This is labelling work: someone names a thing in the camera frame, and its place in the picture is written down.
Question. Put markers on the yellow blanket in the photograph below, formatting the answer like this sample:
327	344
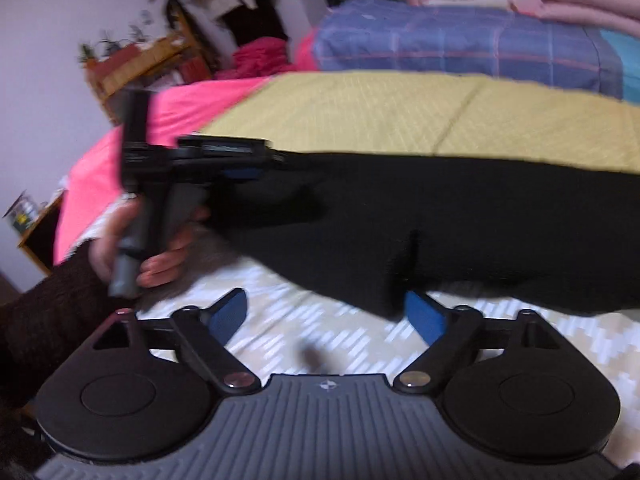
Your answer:
375	110

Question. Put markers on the blue plaid folded quilt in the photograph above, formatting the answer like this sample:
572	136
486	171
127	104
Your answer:
450	40

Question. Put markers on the dark hanging clothes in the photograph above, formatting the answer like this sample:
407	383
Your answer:
255	22

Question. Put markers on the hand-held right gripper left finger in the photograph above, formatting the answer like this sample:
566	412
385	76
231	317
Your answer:
227	316

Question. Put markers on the wooden nightstand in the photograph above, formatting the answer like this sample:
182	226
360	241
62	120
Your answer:
40	237

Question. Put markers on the green plants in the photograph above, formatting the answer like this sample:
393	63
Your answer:
115	42

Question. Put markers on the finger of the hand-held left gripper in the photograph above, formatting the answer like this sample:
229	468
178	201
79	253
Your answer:
242	175

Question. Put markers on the person's left forearm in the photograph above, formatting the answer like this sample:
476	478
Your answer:
45	320

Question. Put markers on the pink bed sheet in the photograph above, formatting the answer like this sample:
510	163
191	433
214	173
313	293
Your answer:
170	115

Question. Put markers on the white patterned bed sheet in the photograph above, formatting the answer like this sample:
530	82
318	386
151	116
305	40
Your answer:
310	320

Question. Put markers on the red cloth pile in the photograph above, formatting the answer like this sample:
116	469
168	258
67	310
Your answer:
260	57

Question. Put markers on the black pants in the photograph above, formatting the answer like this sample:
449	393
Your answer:
450	220

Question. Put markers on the person's left hand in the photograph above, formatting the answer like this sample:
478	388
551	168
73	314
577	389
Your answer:
162	264

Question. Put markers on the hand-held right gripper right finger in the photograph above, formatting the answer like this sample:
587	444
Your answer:
425	317

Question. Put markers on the glass jar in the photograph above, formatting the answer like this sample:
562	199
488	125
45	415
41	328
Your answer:
22	212

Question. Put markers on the wooden shelf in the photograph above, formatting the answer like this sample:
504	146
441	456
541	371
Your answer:
140	67

